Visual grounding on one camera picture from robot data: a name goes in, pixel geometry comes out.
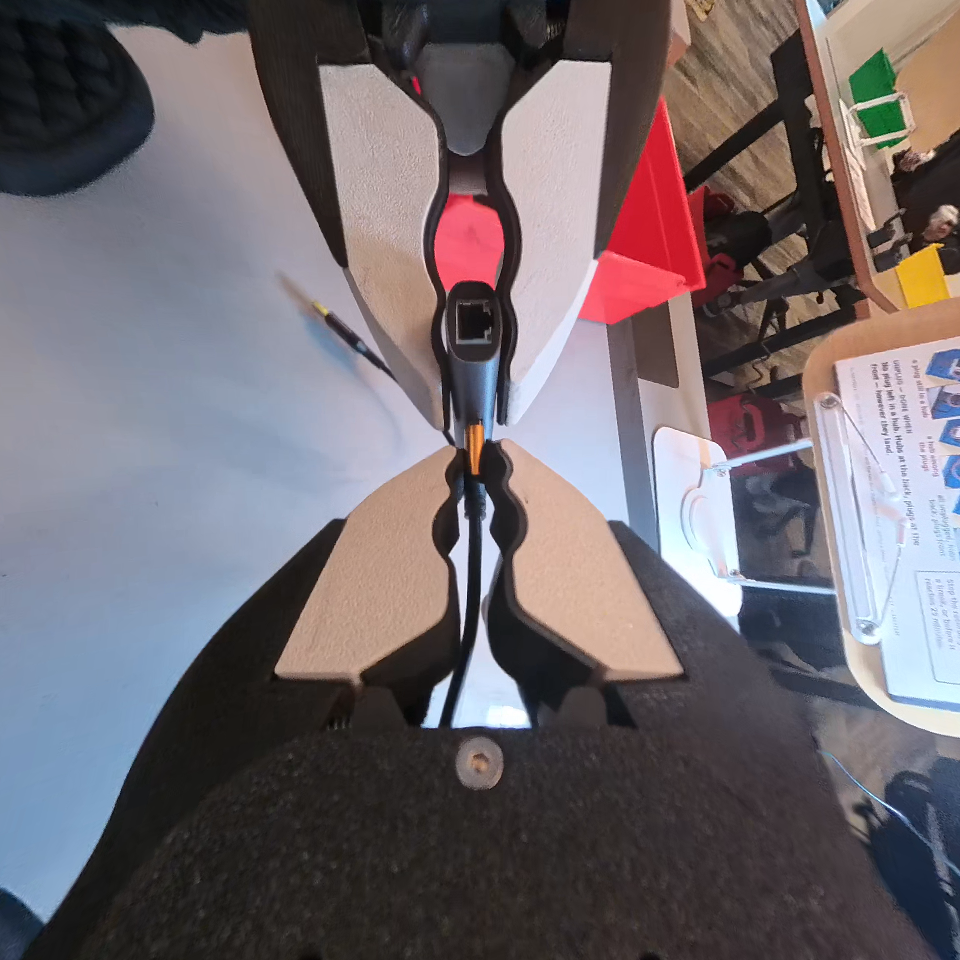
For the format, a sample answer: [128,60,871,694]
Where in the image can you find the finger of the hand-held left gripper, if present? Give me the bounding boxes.
[318,61,457,435]
[491,60,612,427]

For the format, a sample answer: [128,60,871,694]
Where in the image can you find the red plastic bin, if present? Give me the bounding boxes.
[433,93,708,325]

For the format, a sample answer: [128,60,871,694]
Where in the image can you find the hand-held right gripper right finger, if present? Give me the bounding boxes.
[483,438,686,685]

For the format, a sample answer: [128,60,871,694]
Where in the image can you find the yellow box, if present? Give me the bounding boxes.
[894,243,954,310]

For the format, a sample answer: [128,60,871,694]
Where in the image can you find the instruction sheet on stand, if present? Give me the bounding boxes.
[802,300,960,740]

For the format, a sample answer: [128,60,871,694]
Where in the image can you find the clear page holder bar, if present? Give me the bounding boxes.
[813,391,920,646]

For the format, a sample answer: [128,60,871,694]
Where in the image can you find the black textured rounded object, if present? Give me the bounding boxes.
[0,15,155,198]

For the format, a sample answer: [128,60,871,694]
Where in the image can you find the green box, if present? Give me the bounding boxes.
[847,48,912,151]

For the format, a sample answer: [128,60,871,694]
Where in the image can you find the grey USB hub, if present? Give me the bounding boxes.
[446,281,505,444]

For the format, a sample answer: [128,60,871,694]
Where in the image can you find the red bag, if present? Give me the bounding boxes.
[708,393,807,470]
[686,187,744,305]

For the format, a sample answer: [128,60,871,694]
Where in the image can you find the orange plug braided cable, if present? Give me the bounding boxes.
[279,271,489,729]

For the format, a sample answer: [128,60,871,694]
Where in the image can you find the printed instruction sheet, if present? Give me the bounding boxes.
[832,337,960,712]

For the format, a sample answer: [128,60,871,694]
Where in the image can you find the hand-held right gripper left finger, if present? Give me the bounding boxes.
[273,446,462,687]

